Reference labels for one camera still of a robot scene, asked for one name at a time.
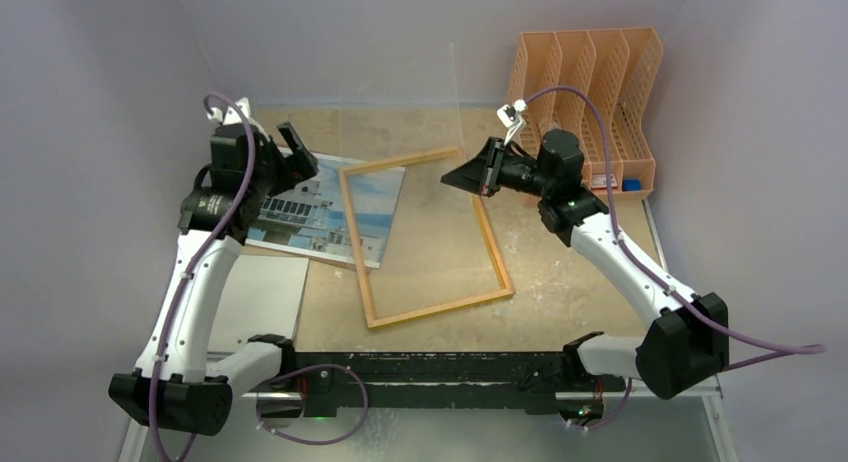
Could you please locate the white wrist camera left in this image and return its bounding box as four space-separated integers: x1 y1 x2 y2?
203 96 253 125

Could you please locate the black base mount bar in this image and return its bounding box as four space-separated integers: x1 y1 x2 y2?
256 350 625 417

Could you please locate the building and sky photo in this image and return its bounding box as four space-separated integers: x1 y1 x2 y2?
247 154 405 269

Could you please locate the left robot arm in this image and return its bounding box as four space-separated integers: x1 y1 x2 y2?
108 122 318 436

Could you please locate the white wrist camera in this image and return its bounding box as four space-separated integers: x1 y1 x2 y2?
203 96 253 125
496 99 527 143

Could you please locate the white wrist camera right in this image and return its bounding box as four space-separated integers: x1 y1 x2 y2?
496 99 527 143

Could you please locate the blue small object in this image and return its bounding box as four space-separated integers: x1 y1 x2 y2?
621 178 643 192

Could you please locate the brown backing board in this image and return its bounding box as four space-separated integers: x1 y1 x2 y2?
242 244 355 270

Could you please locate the red white small box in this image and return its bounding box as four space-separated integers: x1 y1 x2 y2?
589 173 618 191

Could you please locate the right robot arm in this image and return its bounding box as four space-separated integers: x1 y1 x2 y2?
440 129 729 400

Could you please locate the yellow wooden picture frame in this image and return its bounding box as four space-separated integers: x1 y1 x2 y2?
339 147 515 330

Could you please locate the clear acrylic sheet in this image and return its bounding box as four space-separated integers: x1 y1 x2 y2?
338 43 492 287

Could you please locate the orange plastic file organizer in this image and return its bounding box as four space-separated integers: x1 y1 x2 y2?
505 27 663 201

